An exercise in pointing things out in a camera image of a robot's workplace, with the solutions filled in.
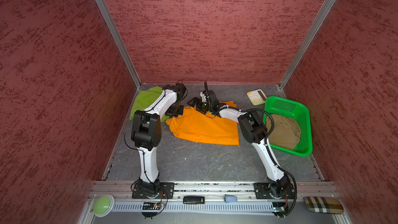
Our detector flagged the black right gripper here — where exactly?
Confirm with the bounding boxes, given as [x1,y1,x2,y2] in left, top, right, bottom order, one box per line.
[189,96,214,113]

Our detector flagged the orange shorts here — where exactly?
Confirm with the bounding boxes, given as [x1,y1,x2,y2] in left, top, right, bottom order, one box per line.
[166,106,239,146]

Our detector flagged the lime green shorts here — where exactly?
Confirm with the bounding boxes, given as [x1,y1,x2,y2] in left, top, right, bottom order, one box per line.
[129,86,164,120]

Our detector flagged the khaki brown shorts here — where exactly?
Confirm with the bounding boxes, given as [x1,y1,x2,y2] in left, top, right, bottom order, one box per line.
[268,114,301,150]

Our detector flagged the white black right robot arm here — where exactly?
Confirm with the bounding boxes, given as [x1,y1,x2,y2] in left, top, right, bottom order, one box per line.
[188,97,294,199]

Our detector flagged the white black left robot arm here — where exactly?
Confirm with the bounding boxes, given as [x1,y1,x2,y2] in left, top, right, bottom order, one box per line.
[131,83,187,198]

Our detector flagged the cream desk calculator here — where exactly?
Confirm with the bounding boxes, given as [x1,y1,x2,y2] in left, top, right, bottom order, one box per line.
[246,89,267,106]

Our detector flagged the black usb device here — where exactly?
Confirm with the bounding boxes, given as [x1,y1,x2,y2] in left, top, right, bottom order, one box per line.
[183,196,205,205]

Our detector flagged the left circuit board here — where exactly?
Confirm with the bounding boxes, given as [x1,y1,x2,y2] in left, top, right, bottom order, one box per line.
[142,202,163,211]

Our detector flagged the circuit board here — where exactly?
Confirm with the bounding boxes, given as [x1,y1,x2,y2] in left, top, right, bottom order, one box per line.
[142,202,163,211]
[272,202,289,214]

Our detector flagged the light blue small object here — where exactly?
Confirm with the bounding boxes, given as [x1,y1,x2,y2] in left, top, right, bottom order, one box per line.
[224,195,237,203]

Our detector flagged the green plastic laundry basket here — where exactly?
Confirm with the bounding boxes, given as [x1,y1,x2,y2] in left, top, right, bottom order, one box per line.
[264,96,313,157]

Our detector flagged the green round push button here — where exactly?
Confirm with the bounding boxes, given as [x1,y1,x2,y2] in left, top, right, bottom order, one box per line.
[93,195,115,218]

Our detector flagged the right circuit board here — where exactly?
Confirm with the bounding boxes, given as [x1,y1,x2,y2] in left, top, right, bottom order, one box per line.
[272,202,289,214]

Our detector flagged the plaid patterned case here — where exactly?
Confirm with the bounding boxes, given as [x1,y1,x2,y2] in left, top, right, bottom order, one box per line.
[305,197,344,214]

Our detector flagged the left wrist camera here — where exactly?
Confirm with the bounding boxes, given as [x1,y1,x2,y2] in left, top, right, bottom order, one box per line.
[175,83,187,94]

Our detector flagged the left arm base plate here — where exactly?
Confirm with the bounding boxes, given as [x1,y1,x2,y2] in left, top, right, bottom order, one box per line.
[132,181,175,200]

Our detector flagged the aluminium front rail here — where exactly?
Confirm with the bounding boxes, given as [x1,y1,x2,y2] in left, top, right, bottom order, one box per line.
[88,181,340,215]

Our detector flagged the black corrugated cable conduit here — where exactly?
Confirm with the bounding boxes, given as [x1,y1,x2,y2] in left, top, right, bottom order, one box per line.
[203,80,297,217]

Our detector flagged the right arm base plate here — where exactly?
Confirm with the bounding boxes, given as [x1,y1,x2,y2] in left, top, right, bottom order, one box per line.
[253,183,295,200]

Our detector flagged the left aluminium corner post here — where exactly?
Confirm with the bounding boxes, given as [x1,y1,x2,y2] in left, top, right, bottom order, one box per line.
[95,0,142,90]

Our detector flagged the aluminium corner post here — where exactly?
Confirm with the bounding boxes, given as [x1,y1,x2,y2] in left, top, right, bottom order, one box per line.
[95,0,142,90]
[279,0,336,91]

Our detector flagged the right aluminium corner post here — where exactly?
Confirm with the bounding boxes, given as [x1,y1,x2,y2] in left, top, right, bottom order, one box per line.
[279,0,336,91]

